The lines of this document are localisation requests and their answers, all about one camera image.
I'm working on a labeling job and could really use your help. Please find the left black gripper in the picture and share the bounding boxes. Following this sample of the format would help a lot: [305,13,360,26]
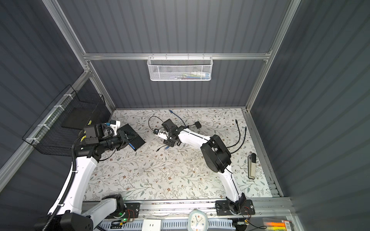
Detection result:
[100,130,137,152]

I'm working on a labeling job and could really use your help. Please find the large black power adapter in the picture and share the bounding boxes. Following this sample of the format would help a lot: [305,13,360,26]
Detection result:
[156,121,202,152]

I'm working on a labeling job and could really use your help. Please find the blue ethernet cable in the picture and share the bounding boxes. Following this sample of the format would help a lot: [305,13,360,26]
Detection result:
[164,109,187,150]

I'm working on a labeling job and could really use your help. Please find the white network switch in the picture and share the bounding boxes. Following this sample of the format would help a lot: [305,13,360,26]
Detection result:
[248,155,256,180]

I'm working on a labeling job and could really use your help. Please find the small black power adapter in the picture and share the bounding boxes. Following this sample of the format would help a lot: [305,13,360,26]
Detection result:
[250,153,257,164]

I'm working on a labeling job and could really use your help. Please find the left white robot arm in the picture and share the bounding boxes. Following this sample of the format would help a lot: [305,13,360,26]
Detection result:
[34,120,129,231]

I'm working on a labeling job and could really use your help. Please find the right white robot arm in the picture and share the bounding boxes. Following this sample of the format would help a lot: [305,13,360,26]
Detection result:
[153,119,246,215]

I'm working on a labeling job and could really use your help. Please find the black box in basket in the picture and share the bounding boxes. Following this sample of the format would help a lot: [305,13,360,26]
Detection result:
[61,108,93,130]

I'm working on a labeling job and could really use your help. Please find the white power socket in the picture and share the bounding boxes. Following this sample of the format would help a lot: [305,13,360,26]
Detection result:
[142,219,162,231]

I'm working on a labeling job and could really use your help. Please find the white desk clock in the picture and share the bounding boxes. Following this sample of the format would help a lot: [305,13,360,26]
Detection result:
[187,210,209,231]

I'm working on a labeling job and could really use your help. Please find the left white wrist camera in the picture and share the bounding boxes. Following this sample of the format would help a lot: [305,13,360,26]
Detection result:
[106,120,121,136]

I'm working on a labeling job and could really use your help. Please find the white wire mesh basket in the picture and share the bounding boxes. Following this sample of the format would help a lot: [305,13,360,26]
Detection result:
[147,57,214,81]

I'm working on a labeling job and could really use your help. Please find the black wire basket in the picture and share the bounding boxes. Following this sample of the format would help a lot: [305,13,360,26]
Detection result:
[22,85,111,157]

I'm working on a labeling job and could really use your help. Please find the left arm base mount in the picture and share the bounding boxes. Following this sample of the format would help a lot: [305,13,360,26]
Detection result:
[107,203,141,219]

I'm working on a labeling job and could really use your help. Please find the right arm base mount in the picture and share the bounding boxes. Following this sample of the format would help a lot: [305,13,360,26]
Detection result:
[215,200,255,216]

